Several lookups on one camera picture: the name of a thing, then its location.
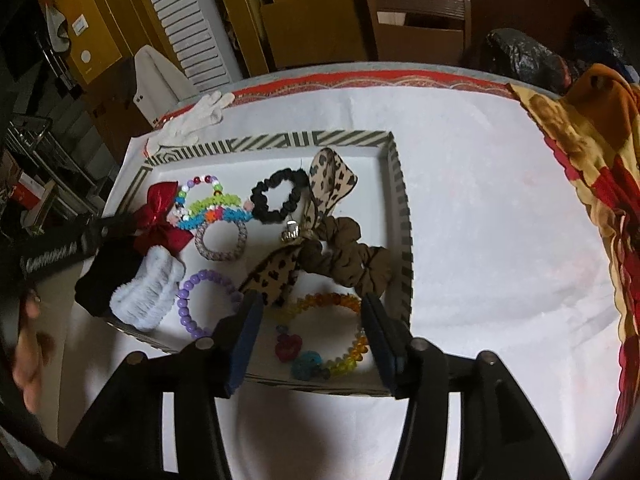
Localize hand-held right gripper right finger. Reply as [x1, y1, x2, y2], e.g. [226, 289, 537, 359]
[360, 292, 574, 480]

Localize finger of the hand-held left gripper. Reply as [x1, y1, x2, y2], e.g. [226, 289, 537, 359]
[97, 209, 151, 242]

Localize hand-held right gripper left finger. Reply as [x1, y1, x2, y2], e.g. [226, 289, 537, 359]
[55, 292, 265, 480]

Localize red satin bow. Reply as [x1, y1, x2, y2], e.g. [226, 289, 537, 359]
[132, 181, 194, 255]

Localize rainbow bead bracelet with hearts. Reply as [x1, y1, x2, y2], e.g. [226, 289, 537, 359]
[273, 292, 371, 381]

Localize purple bead bracelet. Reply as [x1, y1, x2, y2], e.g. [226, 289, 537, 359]
[177, 268, 245, 340]

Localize pastel multicolour bead bracelet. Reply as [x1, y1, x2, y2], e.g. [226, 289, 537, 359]
[174, 173, 226, 211]

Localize green and blue bead bracelet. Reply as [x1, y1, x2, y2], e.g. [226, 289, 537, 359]
[167, 192, 254, 234]

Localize brown scrunchie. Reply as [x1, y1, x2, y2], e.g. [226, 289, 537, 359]
[298, 216, 394, 295]

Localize braided hair tie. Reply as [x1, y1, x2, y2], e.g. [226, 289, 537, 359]
[194, 217, 250, 263]

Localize black scrunchie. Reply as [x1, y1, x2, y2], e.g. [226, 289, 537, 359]
[249, 167, 312, 226]

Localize striped cardboard tray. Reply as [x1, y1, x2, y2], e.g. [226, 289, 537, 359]
[102, 130, 415, 399]

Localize leopard print bow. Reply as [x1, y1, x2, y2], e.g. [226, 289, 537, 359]
[238, 147, 360, 309]

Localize person's left hand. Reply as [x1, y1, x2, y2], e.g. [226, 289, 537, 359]
[10, 287, 59, 414]

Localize black cloth band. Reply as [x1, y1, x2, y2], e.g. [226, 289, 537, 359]
[73, 247, 146, 319]

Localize red box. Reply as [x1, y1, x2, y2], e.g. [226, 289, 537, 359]
[9, 172, 47, 212]

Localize white fluffy scrunchie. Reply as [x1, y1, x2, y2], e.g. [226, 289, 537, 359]
[108, 245, 187, 332]

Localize metal rack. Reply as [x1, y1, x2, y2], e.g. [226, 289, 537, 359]
[0, 114, 102, 232]

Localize white knit glove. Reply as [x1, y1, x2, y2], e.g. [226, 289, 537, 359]
[143, 90, 236, 157]

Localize white jacket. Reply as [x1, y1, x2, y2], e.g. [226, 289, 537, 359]
[132, 44, 194, 129]

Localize white tablecloth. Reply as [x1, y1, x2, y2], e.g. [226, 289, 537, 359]
[30, 79, 632, 480]

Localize white louvered door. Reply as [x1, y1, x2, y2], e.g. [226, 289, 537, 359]
[134, 0, 236, 95]

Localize yellow cabinet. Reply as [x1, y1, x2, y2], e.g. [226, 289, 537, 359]
[34, 0, 167, 87]

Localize red patterned table mat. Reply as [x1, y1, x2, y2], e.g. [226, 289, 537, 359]
[149, 62, 567, 132]

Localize brown wooden board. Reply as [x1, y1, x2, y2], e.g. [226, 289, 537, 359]
[258, 0, 374, 72]

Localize orange floral cloth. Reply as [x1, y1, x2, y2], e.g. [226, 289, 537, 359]
[504, 62, 640, 437]

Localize black plastic bag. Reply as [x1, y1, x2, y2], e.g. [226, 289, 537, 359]
[482, 27, 574, 94]

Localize slatted wooden chair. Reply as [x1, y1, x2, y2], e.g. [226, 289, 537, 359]
[358, 0, 474, 67]

